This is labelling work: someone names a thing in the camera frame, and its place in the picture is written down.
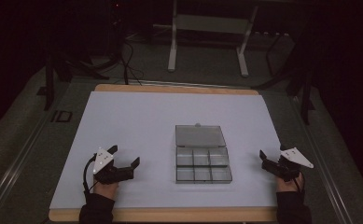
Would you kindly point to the white table mat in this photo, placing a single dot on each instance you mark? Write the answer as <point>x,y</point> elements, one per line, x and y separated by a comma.
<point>138,124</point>

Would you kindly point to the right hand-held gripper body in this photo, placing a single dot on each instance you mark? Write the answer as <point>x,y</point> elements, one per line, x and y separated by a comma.
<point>286,166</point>

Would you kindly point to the clear plastic compartment box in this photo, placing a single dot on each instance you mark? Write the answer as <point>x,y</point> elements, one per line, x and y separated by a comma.
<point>201,161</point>

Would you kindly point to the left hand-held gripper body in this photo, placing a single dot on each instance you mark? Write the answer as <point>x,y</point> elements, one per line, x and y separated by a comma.
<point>109,169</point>

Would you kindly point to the white metal stand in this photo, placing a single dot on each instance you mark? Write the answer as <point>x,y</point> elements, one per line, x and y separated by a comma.
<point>212,24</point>

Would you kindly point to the person's left hand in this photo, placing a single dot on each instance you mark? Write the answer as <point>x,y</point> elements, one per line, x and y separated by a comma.
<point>105,189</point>

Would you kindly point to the person's right hand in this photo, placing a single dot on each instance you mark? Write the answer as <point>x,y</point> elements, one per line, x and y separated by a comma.
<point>289,185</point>

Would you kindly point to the dark equipment tower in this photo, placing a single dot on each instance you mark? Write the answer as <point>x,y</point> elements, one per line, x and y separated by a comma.
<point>117,28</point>

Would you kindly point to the black metal stand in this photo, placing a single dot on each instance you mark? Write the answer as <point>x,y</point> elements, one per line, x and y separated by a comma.
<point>306,93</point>

